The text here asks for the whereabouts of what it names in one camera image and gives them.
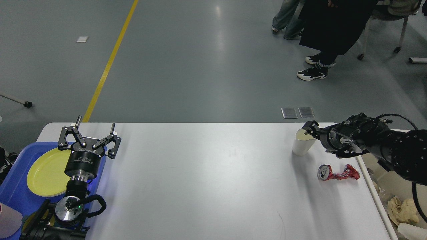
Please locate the white paper cup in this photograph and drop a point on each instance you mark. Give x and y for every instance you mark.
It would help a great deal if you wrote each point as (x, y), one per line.
(412, 232)
(302, 142)

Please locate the person in blue jeans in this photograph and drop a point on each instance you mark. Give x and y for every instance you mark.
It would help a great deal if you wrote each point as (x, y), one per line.
(287, 19)

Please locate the beige plastic bin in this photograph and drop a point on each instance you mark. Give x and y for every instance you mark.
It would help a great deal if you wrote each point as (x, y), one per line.
(382, 186)

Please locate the floor socket plate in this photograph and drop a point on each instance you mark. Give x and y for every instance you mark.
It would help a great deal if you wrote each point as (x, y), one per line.
(289, 113)
(306, 112)

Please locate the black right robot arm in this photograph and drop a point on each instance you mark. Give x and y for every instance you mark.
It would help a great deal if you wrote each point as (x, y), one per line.
(402, 152)

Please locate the crushed red can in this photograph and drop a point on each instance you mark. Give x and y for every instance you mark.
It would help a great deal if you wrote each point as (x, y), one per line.
(325, 173)

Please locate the yellow plate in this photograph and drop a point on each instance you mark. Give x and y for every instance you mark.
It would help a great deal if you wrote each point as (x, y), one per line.
(47, 172)

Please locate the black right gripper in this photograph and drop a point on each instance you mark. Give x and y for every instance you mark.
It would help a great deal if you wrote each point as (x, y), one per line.
(328, 139)

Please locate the chair leg with caster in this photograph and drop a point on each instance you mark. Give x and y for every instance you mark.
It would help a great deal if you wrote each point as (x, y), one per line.
(27, 104)

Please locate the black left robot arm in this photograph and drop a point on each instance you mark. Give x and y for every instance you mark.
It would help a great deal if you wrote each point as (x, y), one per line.
(64, 219)

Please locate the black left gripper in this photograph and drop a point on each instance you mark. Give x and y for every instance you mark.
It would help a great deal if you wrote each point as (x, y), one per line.
(85, 161)

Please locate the white office chair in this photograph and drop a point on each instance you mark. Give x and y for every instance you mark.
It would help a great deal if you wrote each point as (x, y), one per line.
(391, 10)

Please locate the white bar on floor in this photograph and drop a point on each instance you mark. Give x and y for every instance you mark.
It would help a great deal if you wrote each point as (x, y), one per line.
(418, 60)

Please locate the white paper on floor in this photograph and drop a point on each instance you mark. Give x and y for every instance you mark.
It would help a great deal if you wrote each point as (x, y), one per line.
(82, 39)

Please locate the brown paper ball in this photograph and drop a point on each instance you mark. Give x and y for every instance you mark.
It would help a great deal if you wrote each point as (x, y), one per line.
(402, 211)

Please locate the pink cup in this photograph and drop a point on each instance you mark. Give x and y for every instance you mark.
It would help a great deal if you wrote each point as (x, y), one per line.
(10, 221)

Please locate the grey mug yellow inside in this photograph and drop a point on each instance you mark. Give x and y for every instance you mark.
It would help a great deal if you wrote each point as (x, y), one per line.
(30, 217)

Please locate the person in black clothes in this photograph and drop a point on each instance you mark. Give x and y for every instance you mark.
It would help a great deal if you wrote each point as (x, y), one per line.
(332, 27)

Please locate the blue plastic tray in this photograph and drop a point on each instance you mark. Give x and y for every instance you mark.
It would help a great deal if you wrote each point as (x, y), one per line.
(16, 194)

